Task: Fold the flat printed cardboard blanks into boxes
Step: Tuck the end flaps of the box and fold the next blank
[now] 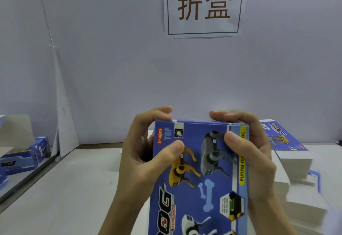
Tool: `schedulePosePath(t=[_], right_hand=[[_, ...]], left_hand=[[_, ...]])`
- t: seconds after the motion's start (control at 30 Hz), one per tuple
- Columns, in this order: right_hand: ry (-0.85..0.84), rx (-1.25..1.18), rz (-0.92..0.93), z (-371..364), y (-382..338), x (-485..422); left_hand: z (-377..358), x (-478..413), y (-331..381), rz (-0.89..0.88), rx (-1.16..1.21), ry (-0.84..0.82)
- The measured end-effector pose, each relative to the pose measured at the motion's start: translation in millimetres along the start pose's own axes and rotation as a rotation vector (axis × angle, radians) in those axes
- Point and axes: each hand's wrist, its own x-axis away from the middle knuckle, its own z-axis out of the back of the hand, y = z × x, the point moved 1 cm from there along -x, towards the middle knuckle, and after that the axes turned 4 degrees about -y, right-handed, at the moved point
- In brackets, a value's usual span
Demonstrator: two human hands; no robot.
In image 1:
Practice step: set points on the person's left hand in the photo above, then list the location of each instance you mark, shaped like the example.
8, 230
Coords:
136, 170

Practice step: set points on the person's right hand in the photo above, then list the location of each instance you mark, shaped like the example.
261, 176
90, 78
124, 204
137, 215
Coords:
259, 165

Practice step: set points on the stack of boxes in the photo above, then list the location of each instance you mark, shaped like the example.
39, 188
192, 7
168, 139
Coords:
299, 189

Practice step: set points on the blue dog-print cardboard box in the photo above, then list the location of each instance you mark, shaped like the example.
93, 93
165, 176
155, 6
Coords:
197, 200

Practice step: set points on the pile of blue boxes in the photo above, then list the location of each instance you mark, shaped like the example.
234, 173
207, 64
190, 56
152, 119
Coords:
24, 157

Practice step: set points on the person's right forearm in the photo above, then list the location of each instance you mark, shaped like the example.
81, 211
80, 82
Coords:
270, 220

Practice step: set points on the person's left forearm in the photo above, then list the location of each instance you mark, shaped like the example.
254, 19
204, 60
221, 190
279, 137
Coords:
120, 220

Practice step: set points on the white paper wall sign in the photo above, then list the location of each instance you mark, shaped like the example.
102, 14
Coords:
203, 28

